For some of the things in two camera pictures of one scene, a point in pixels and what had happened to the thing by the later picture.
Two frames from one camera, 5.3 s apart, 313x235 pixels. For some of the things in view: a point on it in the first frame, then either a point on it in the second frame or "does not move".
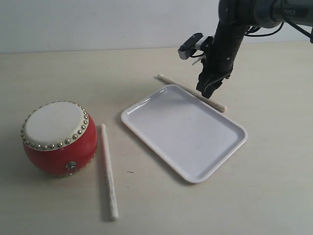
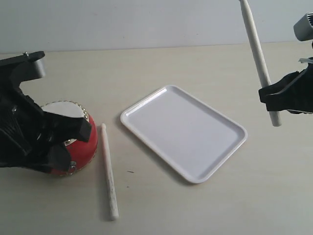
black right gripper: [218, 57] to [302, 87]
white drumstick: [204, 100] to [275, 116]
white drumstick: [114, 210] does not move
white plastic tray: [194, 138] does not move
